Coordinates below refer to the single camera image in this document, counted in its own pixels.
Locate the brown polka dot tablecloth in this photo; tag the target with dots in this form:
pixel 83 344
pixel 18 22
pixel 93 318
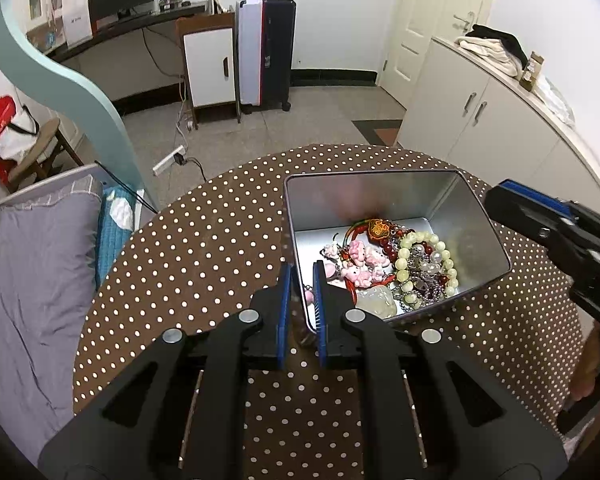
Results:
pixel 195 250

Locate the blue quilted pillow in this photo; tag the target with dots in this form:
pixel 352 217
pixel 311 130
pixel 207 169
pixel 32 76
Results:
pixel 112 240

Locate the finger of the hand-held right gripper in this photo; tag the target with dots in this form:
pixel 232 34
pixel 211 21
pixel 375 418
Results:
pixel 525 195
pixel 597 220

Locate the pale jade pendant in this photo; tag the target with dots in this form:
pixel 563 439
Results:
pixel 377 303

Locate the white cardboard box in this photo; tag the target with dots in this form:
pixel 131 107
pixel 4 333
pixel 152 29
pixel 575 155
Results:
pixel 77 25

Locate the wooden chair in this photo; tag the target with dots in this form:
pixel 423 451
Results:
pixel 45 152

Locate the white sideboard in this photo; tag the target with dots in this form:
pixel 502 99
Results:
pixel 480 130

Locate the teal curved partition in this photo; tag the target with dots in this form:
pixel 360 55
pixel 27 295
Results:
pixel 100 110

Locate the leaning picture frame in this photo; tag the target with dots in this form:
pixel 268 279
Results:
pixel 220 4

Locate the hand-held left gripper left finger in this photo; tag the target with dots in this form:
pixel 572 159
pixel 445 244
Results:
pixel 283 320

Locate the clear plastic bag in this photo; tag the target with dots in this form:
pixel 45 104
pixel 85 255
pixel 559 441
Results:
pixel 555 100

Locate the grey duvet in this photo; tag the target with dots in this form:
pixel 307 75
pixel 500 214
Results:
pixel 25 285

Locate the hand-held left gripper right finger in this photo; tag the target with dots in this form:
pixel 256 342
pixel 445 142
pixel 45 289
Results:
pixel 321 320

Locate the white garment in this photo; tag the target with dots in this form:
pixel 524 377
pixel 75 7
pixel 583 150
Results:
pixel 485 55

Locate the photo frame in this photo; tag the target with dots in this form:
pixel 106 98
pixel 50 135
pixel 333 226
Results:
pixel 171 0

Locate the person's right hand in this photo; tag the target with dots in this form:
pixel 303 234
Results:
pixel 585 365

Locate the white power strip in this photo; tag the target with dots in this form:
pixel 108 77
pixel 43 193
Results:
pixel 169 160

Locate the white cabinet with wooden frame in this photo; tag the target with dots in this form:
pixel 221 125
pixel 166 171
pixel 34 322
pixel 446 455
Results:
pixel 207 65

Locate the glass jar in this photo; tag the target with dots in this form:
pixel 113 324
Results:
pixel 531 72

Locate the dark wooden desk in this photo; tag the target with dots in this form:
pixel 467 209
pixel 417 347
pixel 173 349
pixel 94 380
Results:
pixel 130 22

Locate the white tote bag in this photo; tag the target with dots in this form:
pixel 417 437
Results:
pixel 15 137

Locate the cream panel door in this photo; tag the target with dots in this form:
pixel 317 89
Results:
pixel 430 20

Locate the grey metal tin box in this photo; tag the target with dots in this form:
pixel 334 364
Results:
pixel 340 195

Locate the white bed frame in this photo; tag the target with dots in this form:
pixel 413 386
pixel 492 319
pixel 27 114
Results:
pixel 55 180

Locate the black garment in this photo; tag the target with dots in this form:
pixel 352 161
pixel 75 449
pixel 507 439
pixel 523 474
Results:
pixel 502 37

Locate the white and black suitcase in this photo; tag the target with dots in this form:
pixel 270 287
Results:
pixel 262 50

